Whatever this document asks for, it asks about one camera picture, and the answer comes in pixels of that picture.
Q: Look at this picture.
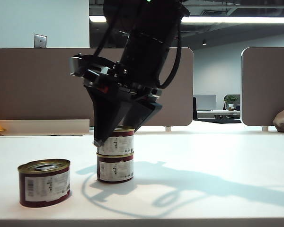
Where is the dark red tin can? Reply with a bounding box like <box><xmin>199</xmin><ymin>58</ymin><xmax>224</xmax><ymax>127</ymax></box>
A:
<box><xmin>97</xmin><ymin>126</ymin><xmax>135</xmax><ymax>156</ymax></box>
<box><xmin>96</xmin><ymin>152</ymin><xmax>135</xmax><ymax>183</ymax></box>
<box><xmin>17</xmin><ymin>158</ymin><xmax>71</xmax><ymax>208</ymax></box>

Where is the narrow brown desk divider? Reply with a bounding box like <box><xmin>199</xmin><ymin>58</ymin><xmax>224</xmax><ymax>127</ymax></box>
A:
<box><xmin>240</xmin><ymin>46</ymin><xmax>284</xmax><ymax>127</ymax></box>

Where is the thick black looped cable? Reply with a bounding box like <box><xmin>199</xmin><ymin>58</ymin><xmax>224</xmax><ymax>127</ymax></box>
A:
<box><xmin>155</xmin><ymin>9</ymin><xmax>184</xmax><ymax>90</ymax></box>

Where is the white desk shelf box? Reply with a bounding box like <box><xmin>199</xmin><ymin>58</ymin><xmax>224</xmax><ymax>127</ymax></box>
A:
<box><xmin>0</xmin><ymin>119</ymin><xmax>90</xmax><ymax>137</ymax></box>

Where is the wide brown desk divider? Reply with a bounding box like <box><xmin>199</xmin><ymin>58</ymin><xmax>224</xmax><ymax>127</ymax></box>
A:
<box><xmin>0</xmin><ymin>47</ymin><xmax>194</xmax><ymax>127</ymax></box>

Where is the metal wall switch plate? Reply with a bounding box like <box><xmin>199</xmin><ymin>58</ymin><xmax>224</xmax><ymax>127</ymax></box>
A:
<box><xmin>33</xmin><ymin>34</ymin><xmax>48</xmax><ymax>49</ymax></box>

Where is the green potted plant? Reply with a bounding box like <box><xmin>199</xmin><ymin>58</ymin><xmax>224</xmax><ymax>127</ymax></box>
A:
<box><xmin>224</xmin><ymin>95</ymin><xmax>238</xmax><ymax>111</ymax></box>

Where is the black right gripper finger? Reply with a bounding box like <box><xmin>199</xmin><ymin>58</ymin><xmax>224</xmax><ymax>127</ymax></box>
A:
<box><xmin>122</xmin><ymin>94</ymin><xmax>163</xmax><ymax>132</ymax></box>
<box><xmin>84</xmin><ymin>85</ymin><xmax>131</xmax><ymax>148</ymax></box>

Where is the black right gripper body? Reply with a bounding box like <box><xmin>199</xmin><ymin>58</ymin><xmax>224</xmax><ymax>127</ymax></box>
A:
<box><xmin>83</xmin><ymin>68</ymin><xmax>163</xmax><ymax>102</ymax></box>

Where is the brown cloth bag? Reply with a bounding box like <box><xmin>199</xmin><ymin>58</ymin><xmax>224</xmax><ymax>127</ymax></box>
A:
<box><xmin>272</xmin><ymin>109</ymin><xmax>284</xmax><ymax>133</ymax></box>

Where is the grey distant desk divider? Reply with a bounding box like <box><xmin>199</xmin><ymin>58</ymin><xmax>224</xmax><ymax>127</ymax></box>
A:
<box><xmin>195</xmin><ymin>94</ymin><xmax>216</xmax><ymax>111</ymax></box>

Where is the thin black cable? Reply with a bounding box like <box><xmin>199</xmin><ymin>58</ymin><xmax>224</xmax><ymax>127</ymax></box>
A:
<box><xmin>93</xmin><ymin>0</ymin><xmax>144</xmax><ymax>59</ymax></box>

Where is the white distant desk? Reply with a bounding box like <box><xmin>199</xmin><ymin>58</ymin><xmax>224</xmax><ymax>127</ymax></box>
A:
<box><xmin>196</xmin><ymin>109</ymin><xmax>241</xmax><ymax>119</ymax></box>

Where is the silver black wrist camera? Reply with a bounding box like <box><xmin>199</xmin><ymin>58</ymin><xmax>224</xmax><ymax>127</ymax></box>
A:
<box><xmin>69</xmin><ymin>52</ymin><xmax>117</xmax><ymax>79</ymax></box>

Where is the long ceiling light strip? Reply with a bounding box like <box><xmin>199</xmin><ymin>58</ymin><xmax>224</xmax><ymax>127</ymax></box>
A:
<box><xmin>89</xmin><ymin>15</ymin><xmax>284</xmax><ymax>24</ymax></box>

